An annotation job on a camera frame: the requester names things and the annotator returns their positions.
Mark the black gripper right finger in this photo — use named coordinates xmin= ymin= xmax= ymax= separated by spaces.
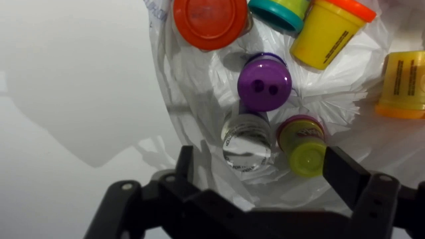
xmin=320 ymin=144 xmax=425 ymax=239

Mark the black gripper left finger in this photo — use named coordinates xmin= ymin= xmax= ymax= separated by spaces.
xmin=84 ymin=144 xmax=287 ymax=239

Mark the play-doh can pink lid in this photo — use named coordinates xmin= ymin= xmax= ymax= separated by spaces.
xmin=276 ymin=112 xmax=329 ymax=179

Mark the purple play-doh can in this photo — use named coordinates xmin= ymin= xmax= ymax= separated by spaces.
xmin=236 ymin=51 xmax=293 ymax=112

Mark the play-doh can orange lid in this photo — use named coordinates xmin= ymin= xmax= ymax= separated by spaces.
xmin=289 ymin=0 xmax=378 ymax=71

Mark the play-doh can green lid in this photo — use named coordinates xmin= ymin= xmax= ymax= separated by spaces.
xmin=247 ymin=0 xmax=311 ymax=35

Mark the white crumpled plastic bag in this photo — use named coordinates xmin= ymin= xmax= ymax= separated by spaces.
xmin=134 ymin=0 xmax=425 ymax=213

